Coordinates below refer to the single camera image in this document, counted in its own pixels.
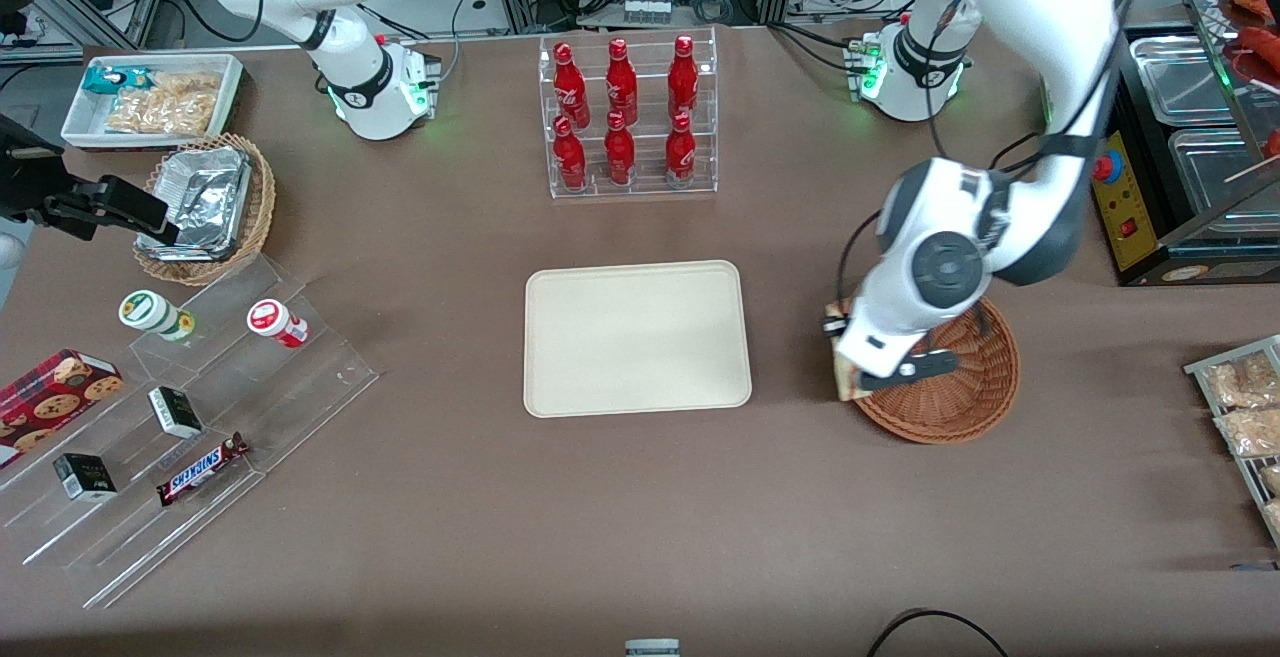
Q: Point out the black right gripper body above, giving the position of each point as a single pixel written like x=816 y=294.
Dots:
x=28 y=193

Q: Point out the triangular sandwich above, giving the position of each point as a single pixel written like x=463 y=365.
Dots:
x=848 y=382

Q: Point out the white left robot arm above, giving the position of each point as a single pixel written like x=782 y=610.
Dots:
x=930 y=267

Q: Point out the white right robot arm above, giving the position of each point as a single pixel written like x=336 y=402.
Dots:
x=350 y=67

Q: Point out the light wicker basket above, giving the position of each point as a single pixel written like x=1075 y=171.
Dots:
x=258 y=207

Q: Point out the brown wicker basket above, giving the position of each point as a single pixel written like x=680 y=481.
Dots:
x=960 y=407

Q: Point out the beige plastic tray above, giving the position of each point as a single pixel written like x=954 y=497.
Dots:
x=637 y=337

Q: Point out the grey metal rack tray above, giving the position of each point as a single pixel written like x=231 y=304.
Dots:
x=1200 y=369

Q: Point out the aluminium foil container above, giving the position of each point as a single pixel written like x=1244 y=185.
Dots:
x=205 y=197

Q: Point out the white rectangular bin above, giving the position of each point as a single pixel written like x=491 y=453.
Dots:
x=85 y=122

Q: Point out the green lid white cup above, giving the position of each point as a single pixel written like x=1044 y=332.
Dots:
x=150 y=312

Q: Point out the clear bag of crackers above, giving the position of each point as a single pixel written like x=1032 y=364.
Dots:
x=165 y=107

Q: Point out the teal snack packet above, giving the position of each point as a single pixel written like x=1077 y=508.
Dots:
x=105 y=79

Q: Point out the red lid white cup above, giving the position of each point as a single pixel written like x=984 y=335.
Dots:
x=272 y=321

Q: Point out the small black box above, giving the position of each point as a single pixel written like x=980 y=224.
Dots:
x=175 y=412
x=85 y=477

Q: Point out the red cookie box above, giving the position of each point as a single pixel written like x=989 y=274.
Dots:
x=50 y=397

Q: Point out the red cola bottle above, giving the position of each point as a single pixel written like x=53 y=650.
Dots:
x=683 y=79
x=570 y=159
x=620 y=155
x=621 y=85
x=680 y=155
x=571 y=87

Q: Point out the clear acrylic stepped stand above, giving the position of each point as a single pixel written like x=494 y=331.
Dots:
x=280 y=397

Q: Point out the Snickers chocolate bar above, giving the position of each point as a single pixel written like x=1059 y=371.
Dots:
x=200 y=470

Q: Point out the clear acrylic bottle rack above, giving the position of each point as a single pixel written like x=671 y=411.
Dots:
x=645 y=97

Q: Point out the red emergency button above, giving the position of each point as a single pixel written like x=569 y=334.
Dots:
x=1106 y=167

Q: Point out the black food warmer cabinet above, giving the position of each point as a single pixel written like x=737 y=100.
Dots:
x=1130 y=207

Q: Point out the grey metal block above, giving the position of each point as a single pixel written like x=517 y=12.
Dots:
x=652 y=648

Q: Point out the steel food pan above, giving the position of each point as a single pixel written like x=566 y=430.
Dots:
x=1215 y=172
x=1180 y=82

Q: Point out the clear bag of snacks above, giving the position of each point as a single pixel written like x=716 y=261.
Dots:
x=1245 y=382
x=1250 y=432

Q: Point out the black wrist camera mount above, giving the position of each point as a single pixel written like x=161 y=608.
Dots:
x=930 y=365

